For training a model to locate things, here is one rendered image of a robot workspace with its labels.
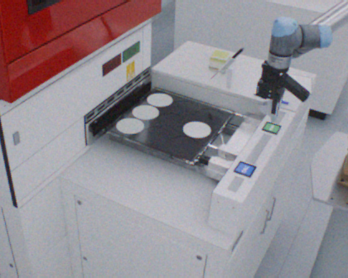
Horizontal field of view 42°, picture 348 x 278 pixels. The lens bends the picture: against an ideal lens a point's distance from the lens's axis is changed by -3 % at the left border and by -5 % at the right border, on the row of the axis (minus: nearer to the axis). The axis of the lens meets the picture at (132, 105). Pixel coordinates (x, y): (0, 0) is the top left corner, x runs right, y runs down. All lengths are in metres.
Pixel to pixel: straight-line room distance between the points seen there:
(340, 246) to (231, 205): 0.70
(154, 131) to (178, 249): 0.44
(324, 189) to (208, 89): 0.59
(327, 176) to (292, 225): 1.00
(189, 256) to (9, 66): 0.79
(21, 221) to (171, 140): 0.58
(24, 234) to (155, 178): 0.48
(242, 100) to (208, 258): 0.66
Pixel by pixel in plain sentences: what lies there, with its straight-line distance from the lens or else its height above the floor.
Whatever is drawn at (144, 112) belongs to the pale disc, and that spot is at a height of 0.90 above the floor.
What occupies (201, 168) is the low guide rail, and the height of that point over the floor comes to 0.85.
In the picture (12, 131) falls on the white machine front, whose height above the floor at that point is 1.10.
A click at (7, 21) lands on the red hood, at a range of 1.16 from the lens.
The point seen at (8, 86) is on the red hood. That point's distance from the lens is 1.22.
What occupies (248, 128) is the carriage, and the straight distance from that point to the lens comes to 1.77.
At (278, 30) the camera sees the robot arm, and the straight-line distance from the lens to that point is 1.45.
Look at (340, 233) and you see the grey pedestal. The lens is 1.90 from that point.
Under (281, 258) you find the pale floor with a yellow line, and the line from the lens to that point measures 2.51.
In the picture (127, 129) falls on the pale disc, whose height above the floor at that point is 0.90.
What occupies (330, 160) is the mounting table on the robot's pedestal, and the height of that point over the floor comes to 0.82.
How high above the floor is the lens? 1.85
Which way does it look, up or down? 32 degrees down
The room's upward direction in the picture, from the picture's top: straight up
